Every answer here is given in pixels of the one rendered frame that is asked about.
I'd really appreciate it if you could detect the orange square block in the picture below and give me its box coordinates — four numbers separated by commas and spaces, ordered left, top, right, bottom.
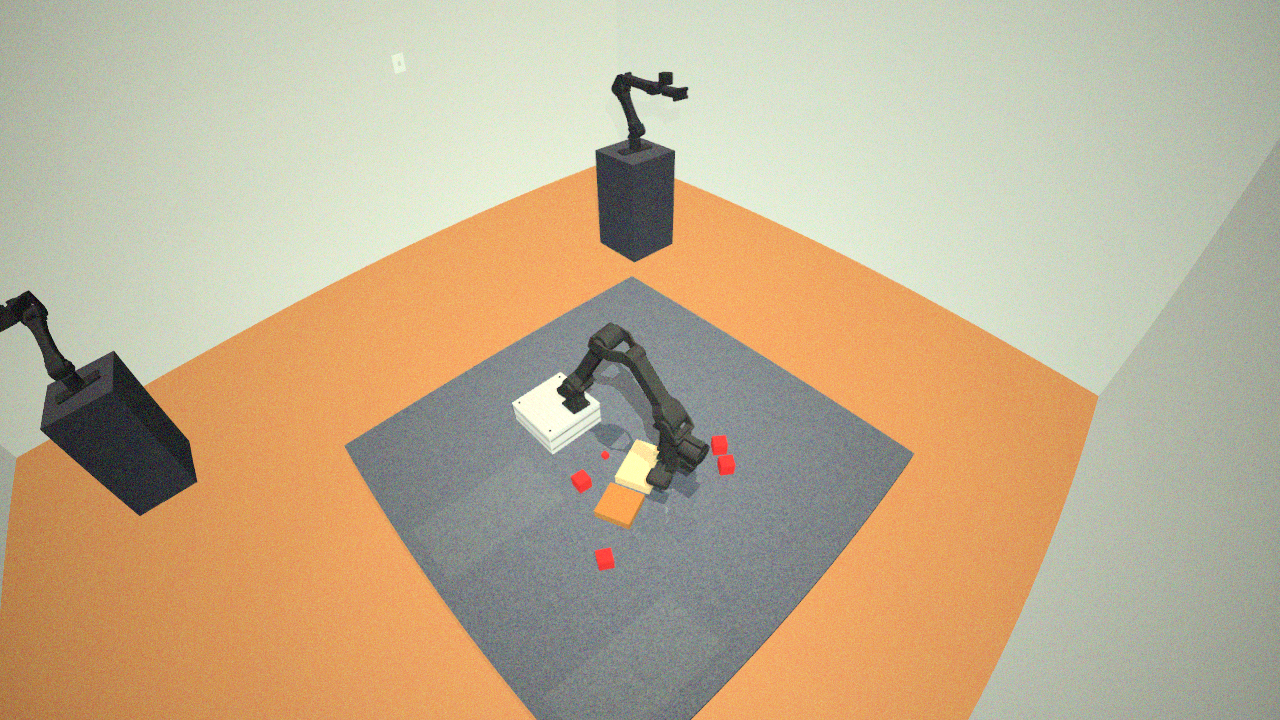
594, 482, 645, 530

